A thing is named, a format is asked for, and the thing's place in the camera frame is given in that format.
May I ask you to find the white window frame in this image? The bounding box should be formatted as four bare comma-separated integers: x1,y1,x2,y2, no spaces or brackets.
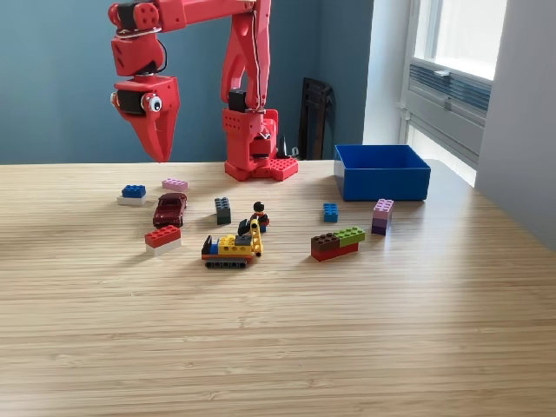
407,0,508,82

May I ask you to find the black chair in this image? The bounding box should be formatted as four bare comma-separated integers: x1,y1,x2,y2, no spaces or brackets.
297,76,338,161

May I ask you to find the black clamp behind base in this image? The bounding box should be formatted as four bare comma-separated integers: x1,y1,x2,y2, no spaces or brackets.
276,135,301,161

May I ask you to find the toy figure with red shirt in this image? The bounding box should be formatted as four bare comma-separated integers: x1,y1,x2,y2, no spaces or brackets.
248,201,271,235

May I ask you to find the brown green red brick stack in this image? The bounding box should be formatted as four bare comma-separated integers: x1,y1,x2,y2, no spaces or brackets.
310,226,367,263

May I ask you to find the small yellow toy digger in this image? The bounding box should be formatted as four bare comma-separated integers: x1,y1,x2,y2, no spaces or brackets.
201,218,264,270

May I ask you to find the dark grey brick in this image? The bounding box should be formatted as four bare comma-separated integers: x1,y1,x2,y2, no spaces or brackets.
214,196,233,226

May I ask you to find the blue on white brick stack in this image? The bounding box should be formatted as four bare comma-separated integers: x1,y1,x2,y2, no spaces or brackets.
116,184,149,207

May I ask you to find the red on white brick stack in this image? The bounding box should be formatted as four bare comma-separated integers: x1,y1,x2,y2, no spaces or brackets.
144,224,182,255

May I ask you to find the pink and purple brick stack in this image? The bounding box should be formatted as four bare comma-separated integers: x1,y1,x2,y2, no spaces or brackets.
371,198,395,237

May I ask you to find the grey window vent unit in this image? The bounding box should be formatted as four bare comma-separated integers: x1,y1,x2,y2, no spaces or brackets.
406,60,493,164

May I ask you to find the dark red toy car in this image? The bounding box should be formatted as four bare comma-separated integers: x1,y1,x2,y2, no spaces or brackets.
152,192,189,229

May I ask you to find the blue plastic bin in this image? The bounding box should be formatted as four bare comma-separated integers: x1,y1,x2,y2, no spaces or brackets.
333,143,432,202

